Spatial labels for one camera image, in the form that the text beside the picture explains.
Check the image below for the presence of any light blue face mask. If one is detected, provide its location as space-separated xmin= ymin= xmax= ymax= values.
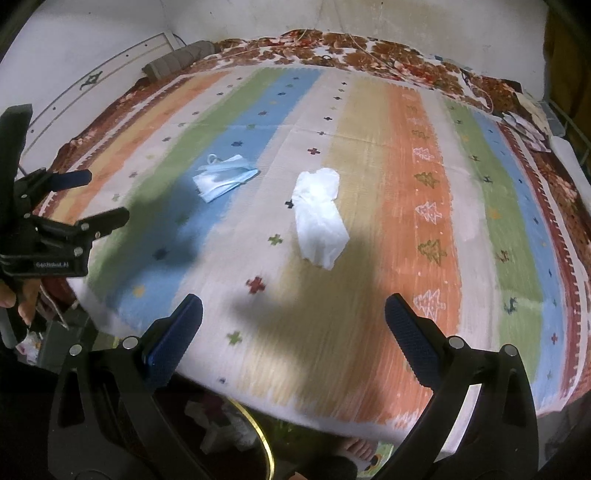
xmin=192 ymin=154 xmax=259 ymax=203

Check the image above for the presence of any person's left hand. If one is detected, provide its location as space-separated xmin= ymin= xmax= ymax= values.
xmin=0 ymin=279 xmax=41 ymax=326

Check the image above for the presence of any white headboard with lines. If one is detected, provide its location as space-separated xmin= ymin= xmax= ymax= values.
xmin=20 ymin=31 xmax=182 ymax=172

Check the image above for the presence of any person's bare foot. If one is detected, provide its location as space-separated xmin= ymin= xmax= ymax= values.
xmin=335 ymin=438 xmax=378 ymax=462

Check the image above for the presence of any black bin with gold rim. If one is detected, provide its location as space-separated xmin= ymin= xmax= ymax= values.
xmin=184 ymin=394 xmax=276 ymax=479

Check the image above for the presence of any white crumpled tissue right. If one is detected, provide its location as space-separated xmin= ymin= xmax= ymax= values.
xmin=291 ymin=168 xmax=349 ymax=271

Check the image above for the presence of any grey folded cloth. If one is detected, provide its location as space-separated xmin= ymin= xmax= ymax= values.
xmin=142 ymin=40 xmax=219 ymax=82

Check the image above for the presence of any striped colourful bed cover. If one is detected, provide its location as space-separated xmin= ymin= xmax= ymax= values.
xmin=42 ymin=66 xmax=590 ymax=439

